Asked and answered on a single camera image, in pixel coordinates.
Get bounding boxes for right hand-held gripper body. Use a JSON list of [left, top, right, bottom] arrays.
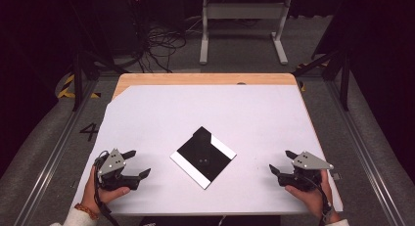
[[277, 151, 335, 192]]

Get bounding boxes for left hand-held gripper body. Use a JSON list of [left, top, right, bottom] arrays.
[[94, 148, 141, 192]]

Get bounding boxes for silver photo frame black back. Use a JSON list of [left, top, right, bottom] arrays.
[[169, 125, 238, 191]]

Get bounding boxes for person's left hand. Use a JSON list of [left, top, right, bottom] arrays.
[[80, 165, 131, 215]]

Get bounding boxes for person's right hand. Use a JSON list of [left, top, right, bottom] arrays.
[[284, 169, 342, 225]]

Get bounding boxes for black metal stand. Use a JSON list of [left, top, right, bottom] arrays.
[[69, 0, 128, 113], [292, 49, 352, 113]]

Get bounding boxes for yellow black hazard tape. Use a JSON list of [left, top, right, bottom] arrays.
[[57, 73, 102, 100]]

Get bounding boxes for white metal stand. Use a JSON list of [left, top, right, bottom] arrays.
[[199, 0, 293, 66]]

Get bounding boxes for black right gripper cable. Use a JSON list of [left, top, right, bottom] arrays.
[[304, 175, 331, 217]]

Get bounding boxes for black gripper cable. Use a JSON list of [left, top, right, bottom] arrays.
[[93, 150, 121, 226], [304, 175, 331, 217]]

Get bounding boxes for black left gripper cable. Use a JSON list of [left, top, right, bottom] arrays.
[[93, 150, 121, 226]]

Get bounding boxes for orange bead bracelet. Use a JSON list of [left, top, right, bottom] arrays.
[[73, 203, 100, 221]]

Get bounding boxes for grey wrist strap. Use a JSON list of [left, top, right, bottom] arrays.
[[321, 203, 337, 224]]

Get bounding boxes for aluminium floor rail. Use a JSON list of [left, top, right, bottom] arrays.
[[13, 78, 99, 226], [326, 78, 407, 226]]

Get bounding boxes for tangle of black cables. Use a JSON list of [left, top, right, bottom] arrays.
[[130, 22, 189, 73]]

